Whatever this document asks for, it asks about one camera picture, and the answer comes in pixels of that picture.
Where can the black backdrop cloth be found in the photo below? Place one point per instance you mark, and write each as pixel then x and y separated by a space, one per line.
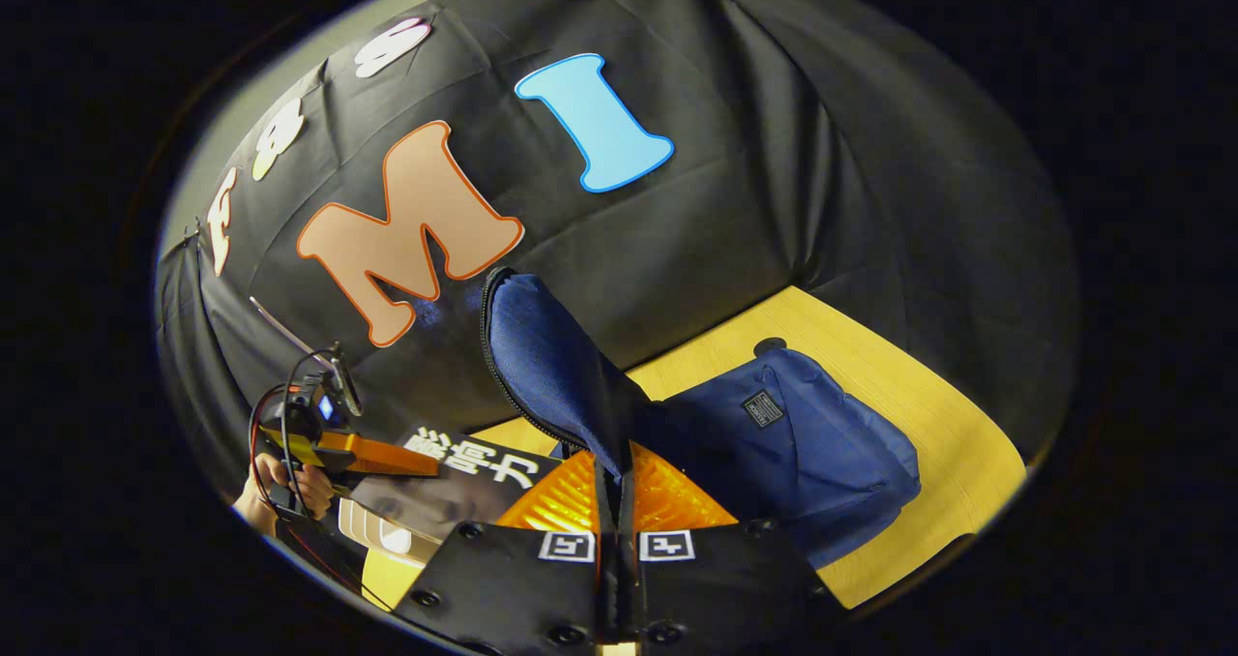
pixel 735 240

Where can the black round table grommet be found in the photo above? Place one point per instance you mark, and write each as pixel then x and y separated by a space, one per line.
pixel 771 346

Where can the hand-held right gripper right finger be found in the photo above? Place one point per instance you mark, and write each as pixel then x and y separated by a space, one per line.
pixel 735 588

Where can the blue schoolbag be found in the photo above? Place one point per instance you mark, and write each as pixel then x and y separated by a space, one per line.
pixel 803 462

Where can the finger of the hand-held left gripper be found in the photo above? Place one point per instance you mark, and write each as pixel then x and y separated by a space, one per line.
pixel 387 456

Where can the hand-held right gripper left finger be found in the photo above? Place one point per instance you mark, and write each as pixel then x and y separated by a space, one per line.
pixel 513 588

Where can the thin grey rod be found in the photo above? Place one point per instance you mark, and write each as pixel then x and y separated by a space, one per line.
pixel 290 325

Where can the dark cover book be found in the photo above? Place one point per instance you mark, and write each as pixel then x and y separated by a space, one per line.
pixel 464 487

